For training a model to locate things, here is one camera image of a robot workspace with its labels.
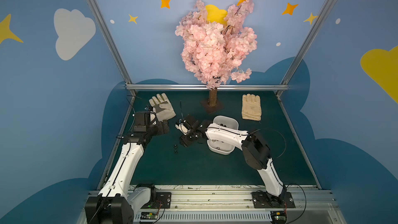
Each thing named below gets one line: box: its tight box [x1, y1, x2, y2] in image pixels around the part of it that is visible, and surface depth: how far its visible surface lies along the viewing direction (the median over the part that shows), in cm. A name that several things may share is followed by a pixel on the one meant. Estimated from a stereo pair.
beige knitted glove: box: [241, 93, 262, 121], surface depth 114 cm
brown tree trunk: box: [209, 87, 218, 107], surface depth 107 cm
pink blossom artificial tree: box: [175, 0, 258, 90], surface depth 71 cm
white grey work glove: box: [148, 92, 177, 122], surface depth 113 cm
